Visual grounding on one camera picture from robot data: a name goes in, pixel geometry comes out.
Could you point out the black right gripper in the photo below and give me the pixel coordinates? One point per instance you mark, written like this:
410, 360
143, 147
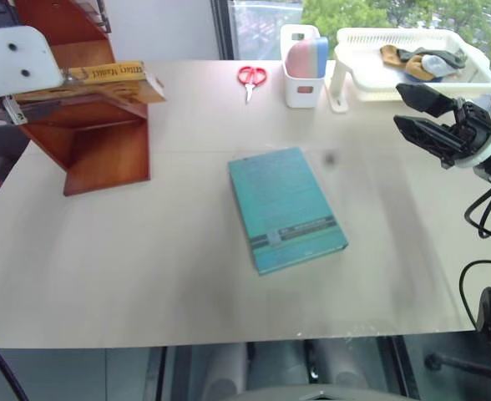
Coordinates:
475, 127

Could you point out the yellow book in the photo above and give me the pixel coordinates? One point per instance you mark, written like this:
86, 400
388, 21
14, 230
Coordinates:
116, 81

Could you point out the teal book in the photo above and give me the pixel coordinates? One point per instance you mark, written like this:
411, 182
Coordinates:
285, 204

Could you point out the orange wooden bookshelf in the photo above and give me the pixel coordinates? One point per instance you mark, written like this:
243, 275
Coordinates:
103, 154

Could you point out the grey book with spine label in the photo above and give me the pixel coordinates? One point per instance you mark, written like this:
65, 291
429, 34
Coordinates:
36, 110

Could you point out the orange sock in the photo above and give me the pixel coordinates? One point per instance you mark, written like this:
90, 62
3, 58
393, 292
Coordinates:
414, 69

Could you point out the light blue sock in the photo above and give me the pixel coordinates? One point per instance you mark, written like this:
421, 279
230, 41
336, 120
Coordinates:
434, 66

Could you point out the cloths in tray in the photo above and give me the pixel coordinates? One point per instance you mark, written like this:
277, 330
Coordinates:
448, 57

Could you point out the mustard brown sock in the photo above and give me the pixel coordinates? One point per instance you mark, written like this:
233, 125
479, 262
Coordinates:
389, 55

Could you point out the white plastic basket rack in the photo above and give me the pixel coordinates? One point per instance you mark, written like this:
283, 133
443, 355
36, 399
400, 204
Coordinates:
471, 54

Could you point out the white plastic storage box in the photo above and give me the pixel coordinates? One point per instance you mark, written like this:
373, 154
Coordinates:
304, 94

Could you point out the pink green blue pastel sponge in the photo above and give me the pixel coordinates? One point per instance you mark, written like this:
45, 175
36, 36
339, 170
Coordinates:
306, 58

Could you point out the black rod with knob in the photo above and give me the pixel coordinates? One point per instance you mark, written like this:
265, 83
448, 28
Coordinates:
462, 364

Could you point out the grey robot torso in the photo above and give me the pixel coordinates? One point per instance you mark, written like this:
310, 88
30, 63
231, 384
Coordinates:
320, 394

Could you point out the dark window frame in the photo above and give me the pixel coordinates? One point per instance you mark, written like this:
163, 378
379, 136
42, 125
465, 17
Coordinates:
222, 29

